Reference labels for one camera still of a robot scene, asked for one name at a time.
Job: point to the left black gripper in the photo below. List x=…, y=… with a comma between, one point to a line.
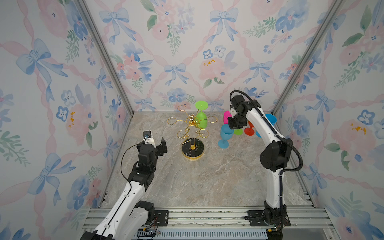
x=159, y=151

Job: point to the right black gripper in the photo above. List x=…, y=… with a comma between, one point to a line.
x=232, y=127

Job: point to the green wine glass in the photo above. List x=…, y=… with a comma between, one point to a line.
x=238, y=132
x=201, y=116

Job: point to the pink wine glass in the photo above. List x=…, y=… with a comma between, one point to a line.
x=226, y=115

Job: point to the red wine glass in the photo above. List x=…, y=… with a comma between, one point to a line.
x=249, y=130

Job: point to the blue wine glass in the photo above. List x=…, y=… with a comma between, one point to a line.
x=272, y=119
x=226, y=134

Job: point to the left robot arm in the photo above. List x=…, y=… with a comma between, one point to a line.
x=130, y=213

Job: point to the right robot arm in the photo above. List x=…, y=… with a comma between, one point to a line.
x=243, y=103

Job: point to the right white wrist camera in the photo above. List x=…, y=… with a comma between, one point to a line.
x=233, y=112

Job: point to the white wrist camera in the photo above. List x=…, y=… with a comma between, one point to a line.
x=233, y=112
x=148, y=138

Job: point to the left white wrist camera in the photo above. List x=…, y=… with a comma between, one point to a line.
x=148, y=138

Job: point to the gold wire glass rack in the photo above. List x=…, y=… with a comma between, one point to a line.
x=192, y=136

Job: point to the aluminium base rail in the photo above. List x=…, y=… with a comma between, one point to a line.
x=229, y=223

